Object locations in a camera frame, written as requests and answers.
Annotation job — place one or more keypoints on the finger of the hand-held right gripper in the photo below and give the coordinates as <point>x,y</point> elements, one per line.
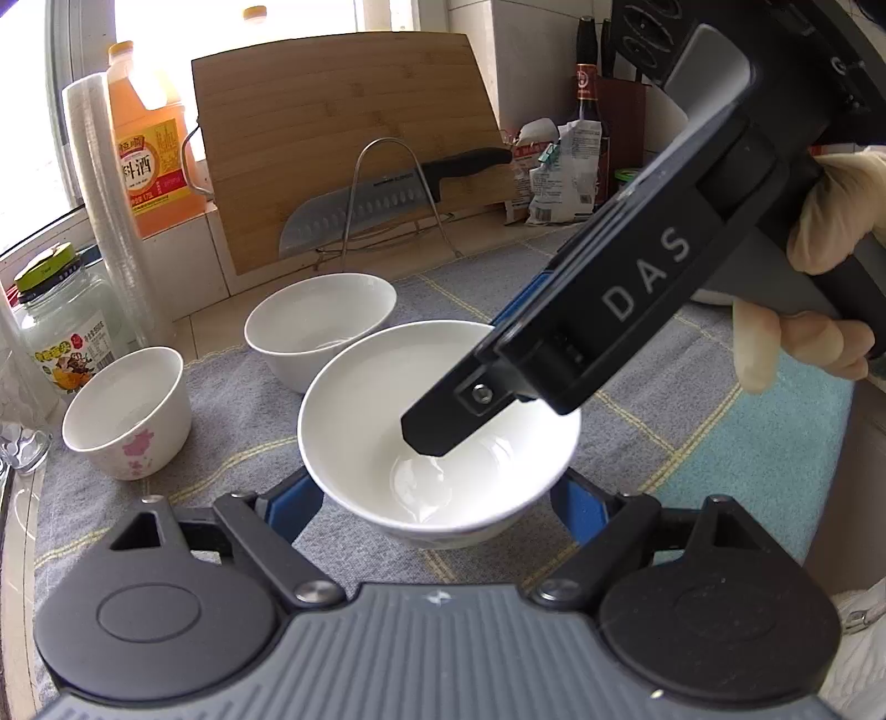
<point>518,310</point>
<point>443,419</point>

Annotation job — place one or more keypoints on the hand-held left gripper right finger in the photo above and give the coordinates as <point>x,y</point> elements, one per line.
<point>574,502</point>

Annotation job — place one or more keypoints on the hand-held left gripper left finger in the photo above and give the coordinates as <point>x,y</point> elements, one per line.
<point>297,498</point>

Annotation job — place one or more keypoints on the person's right hand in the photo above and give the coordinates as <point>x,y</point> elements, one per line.
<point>830,208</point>

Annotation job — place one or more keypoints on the green-lid sauce jar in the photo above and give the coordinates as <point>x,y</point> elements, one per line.
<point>626,176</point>

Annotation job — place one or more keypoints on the grey checked table mat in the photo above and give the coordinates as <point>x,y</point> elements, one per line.
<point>235,429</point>

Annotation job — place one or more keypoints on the red white seasoning packet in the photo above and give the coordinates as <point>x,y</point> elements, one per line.
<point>519,194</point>

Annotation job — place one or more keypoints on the green binder clip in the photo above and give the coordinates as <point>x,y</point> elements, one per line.
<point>548,156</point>

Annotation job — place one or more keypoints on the dark red knife block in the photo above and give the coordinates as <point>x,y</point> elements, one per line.
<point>623,118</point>

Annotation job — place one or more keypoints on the dark soy sauce bottle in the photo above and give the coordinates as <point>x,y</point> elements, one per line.
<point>587,104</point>

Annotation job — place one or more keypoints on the folded white bag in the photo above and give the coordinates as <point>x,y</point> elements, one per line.
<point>538,130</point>

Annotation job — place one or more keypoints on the white pink-flower bowl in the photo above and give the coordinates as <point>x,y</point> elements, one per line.
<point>124,443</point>

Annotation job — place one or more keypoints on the bamboo cutting board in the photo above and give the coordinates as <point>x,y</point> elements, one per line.
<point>311,138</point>

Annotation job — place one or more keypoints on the green-lid glass jar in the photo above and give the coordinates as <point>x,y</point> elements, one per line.
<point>69,339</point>

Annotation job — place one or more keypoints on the clear glass cup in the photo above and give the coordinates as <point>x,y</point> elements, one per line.
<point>21,443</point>

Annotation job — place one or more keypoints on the person's white jacket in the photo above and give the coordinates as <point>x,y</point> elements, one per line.
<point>865,658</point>

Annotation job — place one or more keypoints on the stack of clear plastic cups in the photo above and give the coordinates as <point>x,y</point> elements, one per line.
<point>104,208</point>

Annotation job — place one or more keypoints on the orange cooking wine jug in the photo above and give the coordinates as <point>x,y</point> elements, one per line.
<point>149,159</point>

